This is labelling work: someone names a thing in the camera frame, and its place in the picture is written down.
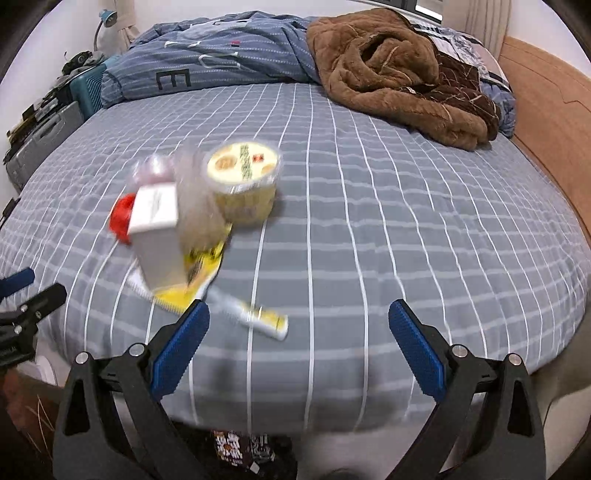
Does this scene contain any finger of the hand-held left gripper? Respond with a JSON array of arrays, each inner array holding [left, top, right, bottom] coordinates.
[[0, 268, 35, 298], [0, 283, 68, 326]]

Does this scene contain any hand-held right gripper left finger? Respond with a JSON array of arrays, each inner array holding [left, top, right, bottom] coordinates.
[[53, 299, 211, 480]]

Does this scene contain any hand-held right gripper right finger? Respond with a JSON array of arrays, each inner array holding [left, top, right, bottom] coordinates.
[[389, 299, 548, 480]]

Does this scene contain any white paper scrap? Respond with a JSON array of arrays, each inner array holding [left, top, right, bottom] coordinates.
[[127, 270, 155, 301]]

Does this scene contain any yellow snack wrapper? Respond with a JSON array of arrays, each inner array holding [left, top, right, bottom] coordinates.
[[152, 224, 234, 312]]

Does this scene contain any small yellow white wrapper strip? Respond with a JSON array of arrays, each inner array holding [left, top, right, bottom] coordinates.
[[208, 286, 289, 342]]

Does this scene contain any dark printed snack packet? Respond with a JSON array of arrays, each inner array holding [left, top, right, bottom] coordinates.
[[210, 429, 278, 472]]

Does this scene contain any red plastic wrapper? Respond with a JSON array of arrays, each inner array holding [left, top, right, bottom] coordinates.
[[109, 193, 139, 245]]

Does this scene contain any small white box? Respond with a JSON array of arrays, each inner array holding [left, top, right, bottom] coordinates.
[[127, 182, 190, 289]]

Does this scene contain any black lined waste bin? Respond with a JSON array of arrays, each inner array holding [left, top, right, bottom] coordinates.
[[175, 422, 296, 480]]

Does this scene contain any clear pink plastic bag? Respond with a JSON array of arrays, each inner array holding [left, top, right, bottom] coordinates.
[[131, 154, 178, 190]]

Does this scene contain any yellow yogurt cup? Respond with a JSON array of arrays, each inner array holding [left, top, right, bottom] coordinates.
[[203, 141, 283, 227]]

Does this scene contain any grey suitcase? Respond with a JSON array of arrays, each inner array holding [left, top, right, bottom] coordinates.
[[6, 99, 86, 192]]

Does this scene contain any dark clutter pile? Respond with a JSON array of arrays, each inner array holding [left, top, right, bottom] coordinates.
[[7, 88, 70, 153]]

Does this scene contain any teal suitcase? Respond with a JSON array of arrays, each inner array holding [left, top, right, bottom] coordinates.
[[69, 65, 108, 118]]

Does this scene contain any dark cloth bundle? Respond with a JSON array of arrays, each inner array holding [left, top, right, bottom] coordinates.
[[62, 52, 107, 75]]

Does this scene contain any wooden headboard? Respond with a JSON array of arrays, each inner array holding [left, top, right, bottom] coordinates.
[[499, 36, 591, 241]]

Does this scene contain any brown fleece blanket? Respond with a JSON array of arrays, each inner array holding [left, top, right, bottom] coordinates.
[[305, 7, 502, 152]]

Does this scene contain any teal desk lamp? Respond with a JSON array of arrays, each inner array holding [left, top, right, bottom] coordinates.
[[92, 9, 116, 51]]

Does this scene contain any beige curtain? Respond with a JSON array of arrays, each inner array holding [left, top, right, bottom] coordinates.
[[464, 0, 506, 44], [108, 0, 139, 44]]

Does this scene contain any blue striped duvet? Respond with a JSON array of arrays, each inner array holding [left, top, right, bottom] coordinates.
[[100, 11, 515, 139]]

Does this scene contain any grey patterned pillow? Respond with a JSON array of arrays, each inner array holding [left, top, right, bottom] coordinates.
[[411, 21, 513, 90]]

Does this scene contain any dark framed window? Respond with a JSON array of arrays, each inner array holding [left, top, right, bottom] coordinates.
[[397, 0, 444, 21]]

